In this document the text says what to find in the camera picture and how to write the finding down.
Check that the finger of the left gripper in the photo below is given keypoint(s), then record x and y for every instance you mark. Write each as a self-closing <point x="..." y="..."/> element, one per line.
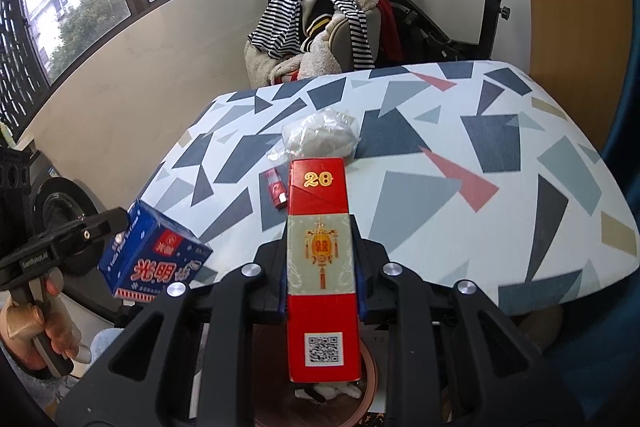
<point x="106" y="224"/>

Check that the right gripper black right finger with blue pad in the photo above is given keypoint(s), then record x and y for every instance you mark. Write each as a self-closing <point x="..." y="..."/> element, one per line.
<point x="453" y="358"/>

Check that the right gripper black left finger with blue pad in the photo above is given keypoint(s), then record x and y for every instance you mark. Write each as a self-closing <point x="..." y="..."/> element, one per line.
<point x="185" y="359"/>

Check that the blue milk carton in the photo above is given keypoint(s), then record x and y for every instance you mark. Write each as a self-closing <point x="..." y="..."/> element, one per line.
<point x="152" y="253"/>

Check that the red cigarette box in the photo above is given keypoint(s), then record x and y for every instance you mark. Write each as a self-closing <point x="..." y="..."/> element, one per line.
<point x="322" y="305"/>

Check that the brown round trash bin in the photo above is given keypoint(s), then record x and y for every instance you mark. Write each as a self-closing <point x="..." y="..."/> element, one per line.
<point x="279" y="402"/>

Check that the person's left hand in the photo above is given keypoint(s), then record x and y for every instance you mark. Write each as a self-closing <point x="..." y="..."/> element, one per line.
<point x="20" y="324"/>

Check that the black scooter wheel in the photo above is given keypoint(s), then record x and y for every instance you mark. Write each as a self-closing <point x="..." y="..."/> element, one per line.
<point x="55" y="202"/>

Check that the small red lighter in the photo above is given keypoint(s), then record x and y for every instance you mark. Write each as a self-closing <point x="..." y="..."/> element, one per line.
<point x="276" y="188"/>

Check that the geometric patterned tablecloth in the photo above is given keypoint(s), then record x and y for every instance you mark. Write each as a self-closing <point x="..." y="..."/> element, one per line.
<point x="461" y="171"/>

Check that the white plastic bag of cotton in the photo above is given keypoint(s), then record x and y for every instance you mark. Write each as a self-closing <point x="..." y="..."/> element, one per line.
<point x="323" y="134"/>

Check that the striped black white shirt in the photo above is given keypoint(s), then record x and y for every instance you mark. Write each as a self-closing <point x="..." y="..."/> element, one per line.
<point x="290" y="27"/>

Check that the beige fleece garment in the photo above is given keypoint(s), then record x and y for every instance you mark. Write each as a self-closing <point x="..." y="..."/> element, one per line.
<point x="309" y="57"/>

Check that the tan chair with clothes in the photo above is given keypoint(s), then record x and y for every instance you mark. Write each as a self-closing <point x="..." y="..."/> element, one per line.
<point x="382" y="36"/>

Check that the wooden panel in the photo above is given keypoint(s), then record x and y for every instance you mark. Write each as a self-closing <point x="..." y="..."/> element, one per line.
<point x="579" y="55"/>

